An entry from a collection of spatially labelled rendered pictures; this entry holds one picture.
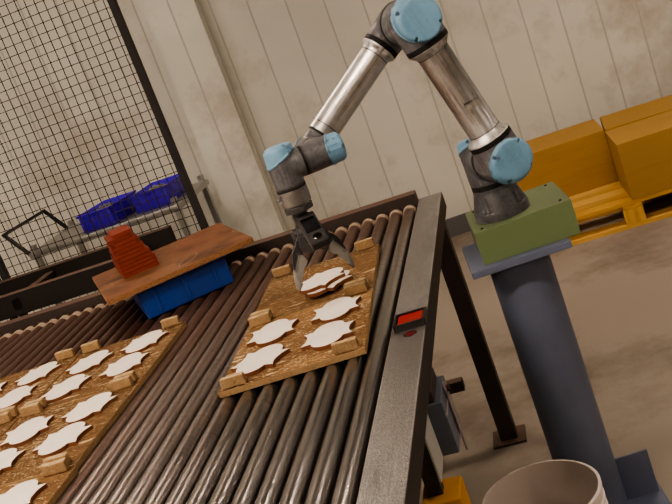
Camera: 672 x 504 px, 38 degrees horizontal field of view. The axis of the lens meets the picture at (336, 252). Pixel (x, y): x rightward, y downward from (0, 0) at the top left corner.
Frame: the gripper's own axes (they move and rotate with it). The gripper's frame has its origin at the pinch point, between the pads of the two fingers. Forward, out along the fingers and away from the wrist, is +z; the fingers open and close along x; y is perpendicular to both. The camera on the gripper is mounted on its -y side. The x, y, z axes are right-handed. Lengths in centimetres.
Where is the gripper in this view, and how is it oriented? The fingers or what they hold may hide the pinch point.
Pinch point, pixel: (328, 280)
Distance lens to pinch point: 237.7
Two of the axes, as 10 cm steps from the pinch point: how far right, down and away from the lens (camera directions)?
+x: -9.1, 3.9, -1.7
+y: -2.5, -1.6, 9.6
